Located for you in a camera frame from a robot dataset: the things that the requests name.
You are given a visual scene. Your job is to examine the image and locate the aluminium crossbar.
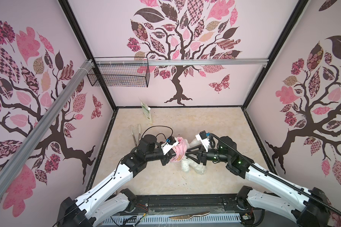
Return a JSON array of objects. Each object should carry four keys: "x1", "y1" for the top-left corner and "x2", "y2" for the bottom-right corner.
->
[
  {"x1": 95, "y1": 58, "x2": 269, "y2": 66},
  {"x1": 0, "y1": 59, "x2": 94, "y2": 198}
]

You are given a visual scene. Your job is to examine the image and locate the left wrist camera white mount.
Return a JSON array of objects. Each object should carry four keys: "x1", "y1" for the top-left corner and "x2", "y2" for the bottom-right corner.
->
[{"x1": 161, "y1": 136, "x2": 179, "y2": 155}]

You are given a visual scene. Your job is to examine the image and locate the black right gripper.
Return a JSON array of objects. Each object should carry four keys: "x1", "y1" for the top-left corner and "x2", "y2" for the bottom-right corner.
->
[{"x1": 186, "y1": 143, "x2": 230, "y2": 166}]

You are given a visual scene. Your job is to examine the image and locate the wooden handled knife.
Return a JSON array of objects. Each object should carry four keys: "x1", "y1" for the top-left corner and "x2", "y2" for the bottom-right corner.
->
[{"x1": 169, "y1": 211, "x2": 210, "y2": 220}]

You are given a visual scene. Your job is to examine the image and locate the aluminium crossbar rear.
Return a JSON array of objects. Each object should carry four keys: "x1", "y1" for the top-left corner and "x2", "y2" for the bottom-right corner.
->
[{"x1": 95, "y1": 58, "x2": 269, "y2": 66}]

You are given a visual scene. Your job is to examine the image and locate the metal kitchen tongs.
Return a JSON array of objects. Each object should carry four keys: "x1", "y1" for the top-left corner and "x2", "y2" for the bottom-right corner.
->
[{"x1": 131, "y1": 124, "x2": 142, "y2": 147}]

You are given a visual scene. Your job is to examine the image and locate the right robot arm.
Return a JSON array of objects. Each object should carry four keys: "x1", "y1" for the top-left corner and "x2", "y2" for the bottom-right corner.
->
[{"x1": 186, "y1": 134, "x2": 331, "y2": 227}]

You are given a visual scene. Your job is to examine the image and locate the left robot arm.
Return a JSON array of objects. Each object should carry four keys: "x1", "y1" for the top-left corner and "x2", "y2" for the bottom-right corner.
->
[{"x1": 54, "y1": 134, "x2": 179, "y2": 227}]

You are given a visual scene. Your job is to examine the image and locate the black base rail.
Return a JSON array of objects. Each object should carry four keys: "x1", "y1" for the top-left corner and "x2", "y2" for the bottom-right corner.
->
[{"x1": 119, "y1": 194, "x2": 261, "y2": 215}]

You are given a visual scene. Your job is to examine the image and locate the aluminium crossbar left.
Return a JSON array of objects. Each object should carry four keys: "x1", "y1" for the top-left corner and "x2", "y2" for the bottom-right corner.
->
[{"x1": 0, "y1": 59, "x2": 94, "y2": 198}]

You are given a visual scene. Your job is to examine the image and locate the black wire basket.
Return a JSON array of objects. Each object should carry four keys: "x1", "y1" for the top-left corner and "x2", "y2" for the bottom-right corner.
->
[{"x1": 87, "y1": 57, "x2": 150, "y2": 88}]

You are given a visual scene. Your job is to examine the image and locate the pink teddy hoodie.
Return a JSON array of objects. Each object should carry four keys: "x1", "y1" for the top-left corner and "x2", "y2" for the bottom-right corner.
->
[{"x1": 170, "y1": 137, "x2": 189, "y2": 163}]

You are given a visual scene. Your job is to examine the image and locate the white teddy bear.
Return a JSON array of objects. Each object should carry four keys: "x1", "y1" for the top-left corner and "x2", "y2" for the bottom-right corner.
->
[{"x1": 181, "y1": 139, "x2": 206, "y2": 175}]

